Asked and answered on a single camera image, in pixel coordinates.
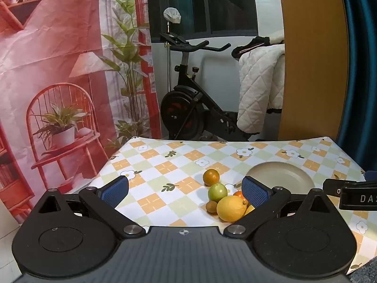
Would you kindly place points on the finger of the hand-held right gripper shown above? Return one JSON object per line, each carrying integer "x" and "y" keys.
{"x": 371, "y": 176}
{"x": 331, "y": 187}

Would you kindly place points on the green-orange tangerine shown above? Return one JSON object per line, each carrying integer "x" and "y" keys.
{"x": 211, "y": 177}

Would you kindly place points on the checked floral tablecloth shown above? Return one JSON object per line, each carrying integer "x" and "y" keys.
{"x": 165, "y": 168}

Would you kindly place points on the brown kiwi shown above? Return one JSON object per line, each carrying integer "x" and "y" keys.
{"x": 211, "y": 207}

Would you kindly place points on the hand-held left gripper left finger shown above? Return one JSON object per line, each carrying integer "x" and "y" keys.
{"x": 113, "y": 193}

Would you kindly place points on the white seat cover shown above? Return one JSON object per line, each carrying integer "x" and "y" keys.
{"x": 173, "y": 14}

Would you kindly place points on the black exercise bike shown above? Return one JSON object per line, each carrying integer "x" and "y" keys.
{"x": 182, "y": 106}

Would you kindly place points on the teal rug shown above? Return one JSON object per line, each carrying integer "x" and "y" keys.
{"x": 366, "y": 271}

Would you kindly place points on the wooden board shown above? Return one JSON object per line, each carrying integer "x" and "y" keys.
{"x": 312, "y": 64}

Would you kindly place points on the small green citrus fruit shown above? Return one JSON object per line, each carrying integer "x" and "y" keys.
{"x": 217, "y": 192}

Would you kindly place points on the beige plate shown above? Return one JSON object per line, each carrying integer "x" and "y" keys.
{"x": 282, "y": 174}

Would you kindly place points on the small orange tangerine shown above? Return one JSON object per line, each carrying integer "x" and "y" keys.
{"x": 238, "y": 195}

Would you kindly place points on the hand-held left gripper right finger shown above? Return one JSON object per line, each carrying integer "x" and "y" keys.
{"x": 254, "y": 193}

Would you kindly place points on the black garment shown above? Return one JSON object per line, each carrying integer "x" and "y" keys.
{"x": 247, "y": 48}

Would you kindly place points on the yellow lemon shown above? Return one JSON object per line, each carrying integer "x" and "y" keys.
{"x": 231, "y": 209}
{"x": 249, "y": 210}

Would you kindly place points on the red printed wall tapestry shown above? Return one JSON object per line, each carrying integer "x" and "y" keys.
{"x": 59, "y": 50}

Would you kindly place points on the white quilted blanket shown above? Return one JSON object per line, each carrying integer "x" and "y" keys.
{"x": 259, "y": 88}

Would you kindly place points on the dark window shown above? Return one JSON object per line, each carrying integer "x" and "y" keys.
{"x": 229, "y": 6}

